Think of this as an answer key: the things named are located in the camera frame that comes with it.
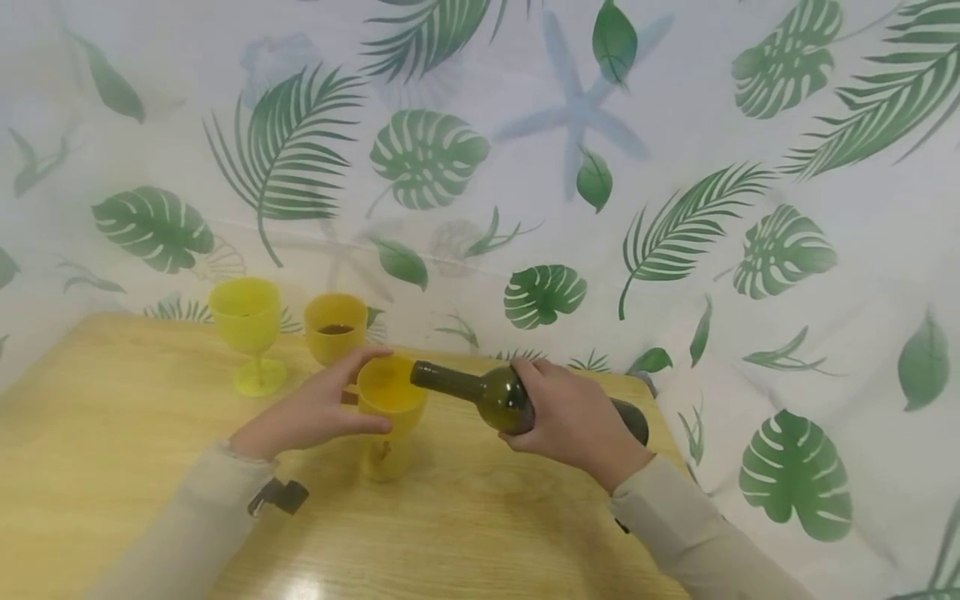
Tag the person's left hand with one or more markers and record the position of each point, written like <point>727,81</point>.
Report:
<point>300,417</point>

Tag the person's right hand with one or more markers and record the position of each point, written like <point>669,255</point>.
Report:
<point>577,425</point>

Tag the person's left index finger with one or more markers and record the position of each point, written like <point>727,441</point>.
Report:
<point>360,362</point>

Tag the person's right thumb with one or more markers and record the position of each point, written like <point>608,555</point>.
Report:
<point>521,442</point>

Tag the person's left thumb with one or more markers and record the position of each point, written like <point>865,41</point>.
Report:
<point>367,423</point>

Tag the person's right fingers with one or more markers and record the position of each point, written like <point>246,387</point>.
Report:
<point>534,373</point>

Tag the dark green wine bottle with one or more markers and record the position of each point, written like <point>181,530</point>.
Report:
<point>499,397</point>

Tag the person's left forearm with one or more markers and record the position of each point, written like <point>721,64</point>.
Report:
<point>187,533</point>

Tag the person's right forearm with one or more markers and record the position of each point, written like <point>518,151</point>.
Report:
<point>690,533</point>

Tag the amber plastic goblet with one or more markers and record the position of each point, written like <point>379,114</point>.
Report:
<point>334,343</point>

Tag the black wrist band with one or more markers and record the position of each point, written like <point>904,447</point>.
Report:
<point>281,496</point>

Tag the lime yellow plastic goblet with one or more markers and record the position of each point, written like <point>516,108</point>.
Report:
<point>246,321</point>

